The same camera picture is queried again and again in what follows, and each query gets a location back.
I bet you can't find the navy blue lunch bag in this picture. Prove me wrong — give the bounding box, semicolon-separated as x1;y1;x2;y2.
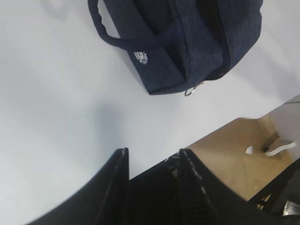
87;0;263;96

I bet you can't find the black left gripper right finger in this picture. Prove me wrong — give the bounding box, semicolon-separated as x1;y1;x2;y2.
177;149;280;225

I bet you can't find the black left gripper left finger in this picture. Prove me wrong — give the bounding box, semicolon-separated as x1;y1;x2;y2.
31;148;129;225

